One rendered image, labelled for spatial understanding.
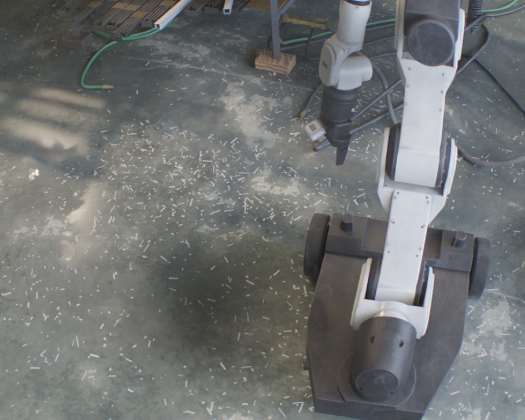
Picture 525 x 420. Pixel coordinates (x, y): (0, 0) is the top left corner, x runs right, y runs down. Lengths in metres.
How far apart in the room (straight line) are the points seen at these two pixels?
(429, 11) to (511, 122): 1.38
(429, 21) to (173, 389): 1.23
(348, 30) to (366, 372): 0.79
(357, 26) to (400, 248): 0.56
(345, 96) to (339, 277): 0.55
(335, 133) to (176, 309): 0.77
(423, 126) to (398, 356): 0.55
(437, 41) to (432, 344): 0.81
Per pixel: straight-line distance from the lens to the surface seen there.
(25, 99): 3.02
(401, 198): 1.52
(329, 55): 1.42
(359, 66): 1.47
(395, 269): 1.55
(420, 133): 1.45
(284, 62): 2.75
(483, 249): 1.85
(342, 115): 1.51
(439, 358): 1.64
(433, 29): 1.31
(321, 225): 1.83
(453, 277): 1.80
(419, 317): 1.50
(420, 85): 1.47
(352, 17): 1.37
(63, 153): 2.58
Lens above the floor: 1.60
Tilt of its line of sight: 46 degrees down
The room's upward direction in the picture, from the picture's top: 5 degrees counter-clockwise
